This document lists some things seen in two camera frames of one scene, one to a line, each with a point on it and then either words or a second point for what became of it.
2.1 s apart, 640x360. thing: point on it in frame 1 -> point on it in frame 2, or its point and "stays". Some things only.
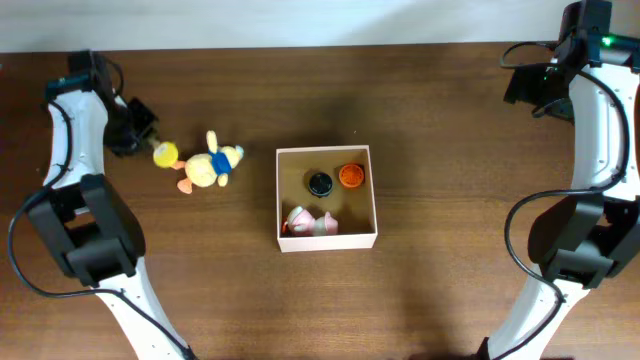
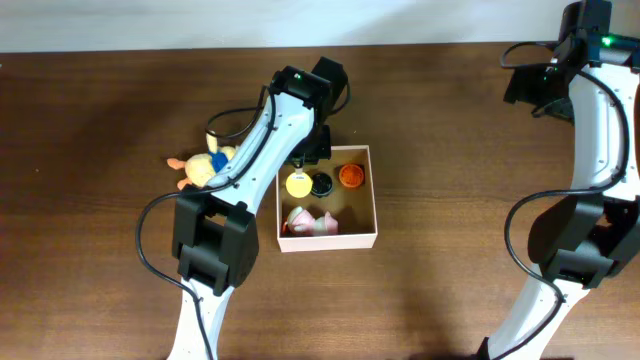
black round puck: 320,184 stays
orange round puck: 351,175 stays
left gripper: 130,146 -> 300,160
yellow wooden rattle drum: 165,154 -> 298,184
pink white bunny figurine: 300,222 stays
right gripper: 523,84 stays
